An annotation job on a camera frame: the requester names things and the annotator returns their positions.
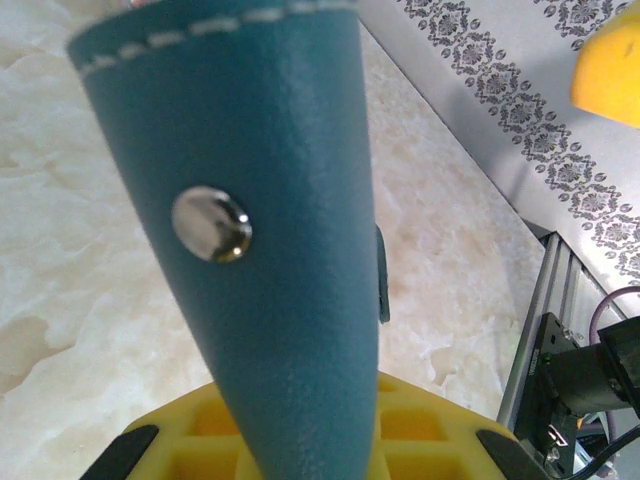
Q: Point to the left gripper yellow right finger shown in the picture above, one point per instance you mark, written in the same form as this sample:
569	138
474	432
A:
450	429

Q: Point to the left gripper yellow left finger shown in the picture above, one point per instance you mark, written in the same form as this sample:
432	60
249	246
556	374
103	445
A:
180	436

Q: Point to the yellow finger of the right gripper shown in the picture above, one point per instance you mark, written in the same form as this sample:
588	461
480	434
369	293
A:
610	75

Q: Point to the teal leather card holder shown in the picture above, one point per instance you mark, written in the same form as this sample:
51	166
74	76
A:
250	150

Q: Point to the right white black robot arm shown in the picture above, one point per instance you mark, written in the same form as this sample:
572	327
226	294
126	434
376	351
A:
580	375

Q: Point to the long aluminium base rail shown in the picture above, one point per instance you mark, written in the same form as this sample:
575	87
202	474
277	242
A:
560	270

